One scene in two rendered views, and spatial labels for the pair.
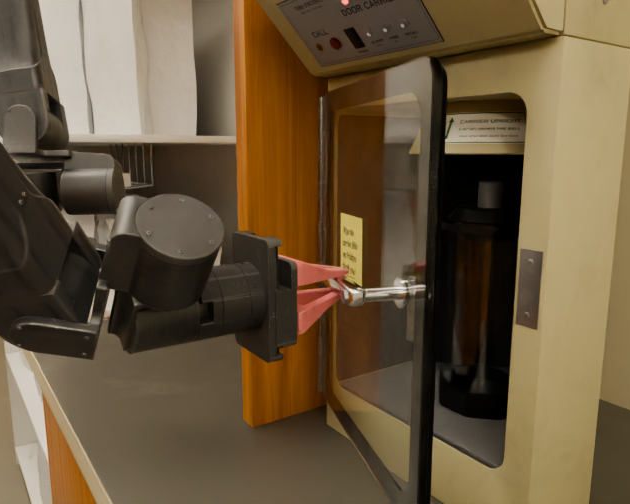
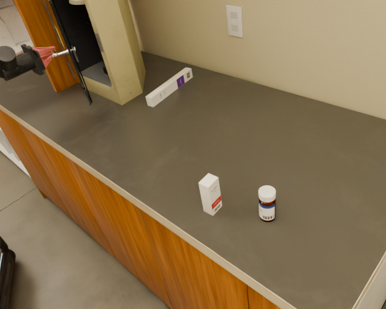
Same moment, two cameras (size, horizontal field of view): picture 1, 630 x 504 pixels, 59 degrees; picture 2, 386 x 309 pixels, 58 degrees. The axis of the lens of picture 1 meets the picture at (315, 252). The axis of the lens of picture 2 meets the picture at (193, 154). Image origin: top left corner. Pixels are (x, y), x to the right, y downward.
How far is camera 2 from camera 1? 0.91 m
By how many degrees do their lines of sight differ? 29
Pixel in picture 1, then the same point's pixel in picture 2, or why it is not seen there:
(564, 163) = (95, 10)
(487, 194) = not seen: hidden behind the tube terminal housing
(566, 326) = (113, 49)
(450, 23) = not seen: outside the picture
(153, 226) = not seen: outside the picture
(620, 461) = (160, 77)
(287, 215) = (42, 23)
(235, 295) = (25, 62)
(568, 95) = not seen: outside the picture
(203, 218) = (9, 50)
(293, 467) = (69, 100)
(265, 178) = (29, 13)
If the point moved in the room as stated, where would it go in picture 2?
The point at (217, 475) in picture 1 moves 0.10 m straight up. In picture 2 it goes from (48, 106) to (38, 86)
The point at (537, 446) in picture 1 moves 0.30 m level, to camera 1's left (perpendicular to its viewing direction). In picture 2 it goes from (115, 79) to (37, 97)
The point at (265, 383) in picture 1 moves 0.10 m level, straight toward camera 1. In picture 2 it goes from (56, 78) to (56, 88)
